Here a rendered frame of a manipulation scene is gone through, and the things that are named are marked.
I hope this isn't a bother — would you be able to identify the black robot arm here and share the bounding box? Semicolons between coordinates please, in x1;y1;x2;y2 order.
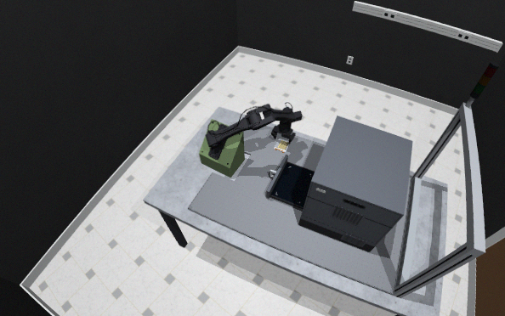
206;104;303;160

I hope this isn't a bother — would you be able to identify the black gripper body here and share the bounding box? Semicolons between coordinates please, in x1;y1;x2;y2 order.
272;124;295;140

